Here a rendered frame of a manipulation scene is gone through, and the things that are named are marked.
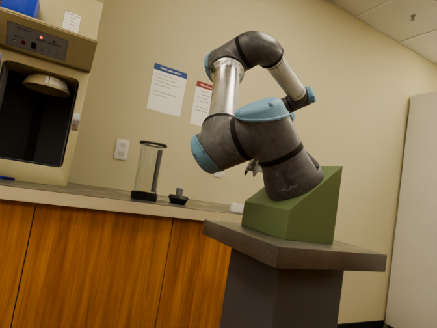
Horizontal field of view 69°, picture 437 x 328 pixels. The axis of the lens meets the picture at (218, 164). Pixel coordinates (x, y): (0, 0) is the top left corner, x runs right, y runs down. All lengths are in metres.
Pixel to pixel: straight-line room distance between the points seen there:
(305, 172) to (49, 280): 0.84
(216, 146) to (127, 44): 1.29
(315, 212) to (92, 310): 0.80
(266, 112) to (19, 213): 0.79
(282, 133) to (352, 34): 2.40
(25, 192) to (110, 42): 1.11
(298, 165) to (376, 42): 2.63
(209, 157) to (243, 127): 0.12
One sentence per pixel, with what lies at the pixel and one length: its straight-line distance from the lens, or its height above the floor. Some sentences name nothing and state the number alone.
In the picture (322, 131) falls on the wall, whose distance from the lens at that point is 2.64.
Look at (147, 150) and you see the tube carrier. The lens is 1.24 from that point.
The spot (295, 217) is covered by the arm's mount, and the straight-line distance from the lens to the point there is 0.74.
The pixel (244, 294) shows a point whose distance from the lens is 0.81.
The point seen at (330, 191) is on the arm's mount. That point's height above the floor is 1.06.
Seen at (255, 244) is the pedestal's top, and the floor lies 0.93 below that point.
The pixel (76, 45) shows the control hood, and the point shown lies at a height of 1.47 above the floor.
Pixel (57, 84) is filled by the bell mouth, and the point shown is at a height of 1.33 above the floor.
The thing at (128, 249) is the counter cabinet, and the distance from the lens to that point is 1.18.
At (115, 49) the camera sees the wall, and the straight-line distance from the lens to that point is 1.95.
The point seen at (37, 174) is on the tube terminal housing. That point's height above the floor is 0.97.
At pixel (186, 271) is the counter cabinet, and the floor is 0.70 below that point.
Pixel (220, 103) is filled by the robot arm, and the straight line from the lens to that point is 0.91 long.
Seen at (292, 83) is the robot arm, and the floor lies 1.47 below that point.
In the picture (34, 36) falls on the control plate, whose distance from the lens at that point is 1.39.
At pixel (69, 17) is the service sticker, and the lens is 1.50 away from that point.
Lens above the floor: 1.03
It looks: 5 degrees up
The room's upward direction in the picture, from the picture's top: 9 degrees clockwise
